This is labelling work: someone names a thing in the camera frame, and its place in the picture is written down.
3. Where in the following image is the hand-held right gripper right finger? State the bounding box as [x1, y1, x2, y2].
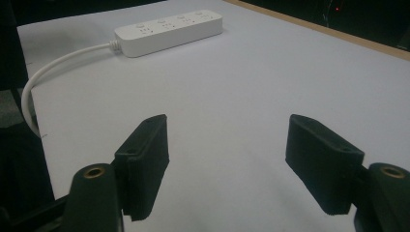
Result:
[285, 113, 410, 232]

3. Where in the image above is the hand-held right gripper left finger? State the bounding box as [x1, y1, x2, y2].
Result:
[59, 113, 170, 232]

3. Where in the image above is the white power strip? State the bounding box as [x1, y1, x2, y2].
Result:
[113, 9, 224, 59]

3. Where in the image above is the white power strip cable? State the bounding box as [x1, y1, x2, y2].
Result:
[20, 40, 122, 139]

